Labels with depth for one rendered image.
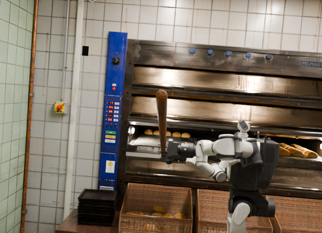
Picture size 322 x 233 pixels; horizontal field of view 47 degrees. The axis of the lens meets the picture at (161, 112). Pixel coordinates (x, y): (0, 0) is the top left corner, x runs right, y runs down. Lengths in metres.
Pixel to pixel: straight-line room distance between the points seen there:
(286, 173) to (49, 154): 2.09
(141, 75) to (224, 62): 0.72
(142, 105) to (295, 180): 1.48
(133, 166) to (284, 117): 1.37
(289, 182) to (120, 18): 2.03
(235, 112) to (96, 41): 1.35
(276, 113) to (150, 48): 1.23
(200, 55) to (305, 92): 0.95
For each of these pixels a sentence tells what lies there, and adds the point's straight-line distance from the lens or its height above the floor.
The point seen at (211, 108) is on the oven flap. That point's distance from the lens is 3.23.
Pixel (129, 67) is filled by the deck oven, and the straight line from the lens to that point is 3.24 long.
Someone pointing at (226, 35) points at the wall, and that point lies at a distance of 3.27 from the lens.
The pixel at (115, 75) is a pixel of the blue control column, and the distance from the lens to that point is 3.23.
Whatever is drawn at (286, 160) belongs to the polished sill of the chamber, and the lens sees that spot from 3.39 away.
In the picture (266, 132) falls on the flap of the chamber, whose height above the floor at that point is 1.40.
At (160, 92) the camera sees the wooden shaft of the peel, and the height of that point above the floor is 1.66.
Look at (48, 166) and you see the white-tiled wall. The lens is 3.47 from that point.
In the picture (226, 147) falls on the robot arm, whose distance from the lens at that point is 1.91.
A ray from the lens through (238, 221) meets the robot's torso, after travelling 2.42.
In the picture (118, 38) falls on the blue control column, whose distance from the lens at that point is 3.25.
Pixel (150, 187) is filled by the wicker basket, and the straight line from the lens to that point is 3.28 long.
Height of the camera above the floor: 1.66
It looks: 3 degrees down
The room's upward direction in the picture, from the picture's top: 5 degrees clockwise
